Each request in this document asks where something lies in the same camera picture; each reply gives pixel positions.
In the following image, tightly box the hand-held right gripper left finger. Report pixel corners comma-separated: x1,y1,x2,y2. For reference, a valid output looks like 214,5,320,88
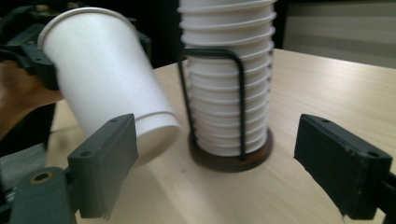
66,113,139,221

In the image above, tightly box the stack of white paper cups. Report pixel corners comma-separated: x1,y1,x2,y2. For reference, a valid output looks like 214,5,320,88
177,0,278,158

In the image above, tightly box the black wire cup holder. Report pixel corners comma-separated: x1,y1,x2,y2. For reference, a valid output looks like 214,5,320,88
177,47,275,174

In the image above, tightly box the white paper cup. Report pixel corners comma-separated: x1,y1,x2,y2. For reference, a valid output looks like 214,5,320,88
36,7,182,168

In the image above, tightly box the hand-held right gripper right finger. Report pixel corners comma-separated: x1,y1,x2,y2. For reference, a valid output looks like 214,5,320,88
292,113,394,221

